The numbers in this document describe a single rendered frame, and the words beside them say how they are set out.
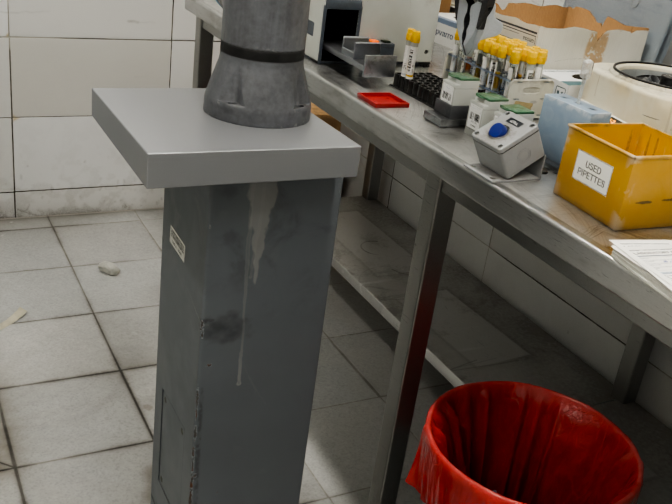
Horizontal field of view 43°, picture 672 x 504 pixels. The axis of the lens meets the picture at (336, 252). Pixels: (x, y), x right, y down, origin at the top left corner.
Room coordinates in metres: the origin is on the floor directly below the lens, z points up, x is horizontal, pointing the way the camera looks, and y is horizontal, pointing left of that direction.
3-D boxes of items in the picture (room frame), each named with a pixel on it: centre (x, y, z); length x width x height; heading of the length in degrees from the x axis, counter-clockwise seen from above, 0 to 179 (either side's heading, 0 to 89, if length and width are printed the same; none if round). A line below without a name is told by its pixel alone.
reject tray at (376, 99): (1.49, -0.05, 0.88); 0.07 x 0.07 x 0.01; 30
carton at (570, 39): (1.79, -0.37, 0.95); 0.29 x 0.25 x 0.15; 120
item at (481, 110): (1.37, -0.21, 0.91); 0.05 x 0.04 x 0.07; 120
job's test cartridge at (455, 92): (1.43, -0.17, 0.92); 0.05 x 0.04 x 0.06; 119
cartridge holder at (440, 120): (1.43, -0.17, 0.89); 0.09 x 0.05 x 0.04; 119
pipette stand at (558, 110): (1.26, -0.32, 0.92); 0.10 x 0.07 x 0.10; 32
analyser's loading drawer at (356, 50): (1.68, 0.02, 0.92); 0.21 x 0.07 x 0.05; 30
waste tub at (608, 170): (1.11, -0.37, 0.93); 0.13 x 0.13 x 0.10; 27
